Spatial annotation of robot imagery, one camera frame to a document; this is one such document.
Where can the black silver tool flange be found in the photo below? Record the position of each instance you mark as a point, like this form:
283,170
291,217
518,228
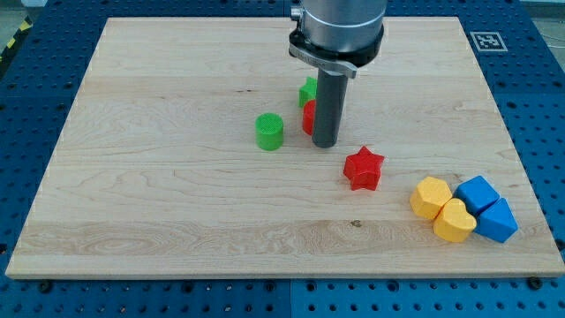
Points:
344,63

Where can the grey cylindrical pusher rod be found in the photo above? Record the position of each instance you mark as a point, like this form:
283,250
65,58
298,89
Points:
330,97

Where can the red star block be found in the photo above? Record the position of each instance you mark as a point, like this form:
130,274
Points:
363,169

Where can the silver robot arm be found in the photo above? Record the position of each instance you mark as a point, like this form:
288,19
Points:
337,37

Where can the green star block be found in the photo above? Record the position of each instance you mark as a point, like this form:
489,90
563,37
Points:
307,92

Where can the red cylinder block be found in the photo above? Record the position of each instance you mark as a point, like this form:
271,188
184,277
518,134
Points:
308,116

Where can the green cylinder block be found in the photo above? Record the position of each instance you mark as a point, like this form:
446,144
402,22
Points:
269,131

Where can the white fiducial marker tag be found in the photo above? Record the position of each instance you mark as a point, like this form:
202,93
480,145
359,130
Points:
488,41

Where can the yellow hexagon block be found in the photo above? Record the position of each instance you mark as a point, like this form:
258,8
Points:
429,197

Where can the wooden board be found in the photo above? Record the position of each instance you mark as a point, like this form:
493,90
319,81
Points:
157,175

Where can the blue cube block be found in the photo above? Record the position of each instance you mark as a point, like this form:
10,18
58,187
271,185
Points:
477,195

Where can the yellow heart block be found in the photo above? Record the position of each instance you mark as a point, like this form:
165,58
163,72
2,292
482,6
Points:
454,223

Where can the blue triangle block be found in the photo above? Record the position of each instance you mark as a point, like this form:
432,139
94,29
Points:
497,222

